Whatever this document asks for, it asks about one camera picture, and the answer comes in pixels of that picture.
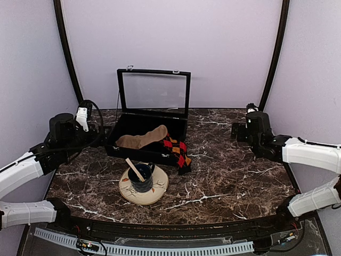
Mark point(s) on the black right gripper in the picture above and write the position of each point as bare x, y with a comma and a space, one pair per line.
241, 136

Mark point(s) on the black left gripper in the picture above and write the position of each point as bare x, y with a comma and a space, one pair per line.
102, 140

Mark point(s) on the tan brown sock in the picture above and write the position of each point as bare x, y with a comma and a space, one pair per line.
140, 141

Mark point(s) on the black glass-lid display case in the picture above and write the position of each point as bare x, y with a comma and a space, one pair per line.
150, 98

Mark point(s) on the cream branch-pattern plate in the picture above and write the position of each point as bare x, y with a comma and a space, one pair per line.
147, 192

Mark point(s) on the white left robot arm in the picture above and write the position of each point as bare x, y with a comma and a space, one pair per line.
68, 136

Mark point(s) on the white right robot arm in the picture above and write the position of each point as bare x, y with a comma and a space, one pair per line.
257, 132

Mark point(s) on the wooden stir stick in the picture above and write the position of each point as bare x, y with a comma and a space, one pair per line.
132, 166

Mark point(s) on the red orange argyle sock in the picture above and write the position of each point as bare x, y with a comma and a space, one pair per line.
179, 151

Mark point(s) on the right black frame post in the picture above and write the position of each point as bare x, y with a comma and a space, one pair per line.
276, 53

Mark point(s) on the black frame post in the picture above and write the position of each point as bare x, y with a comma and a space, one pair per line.
66, 49
276, 53

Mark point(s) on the white slotted cable duct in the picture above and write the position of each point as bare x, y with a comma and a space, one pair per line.
143, 248

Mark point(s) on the left black frame post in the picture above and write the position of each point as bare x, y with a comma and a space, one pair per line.
66, 49

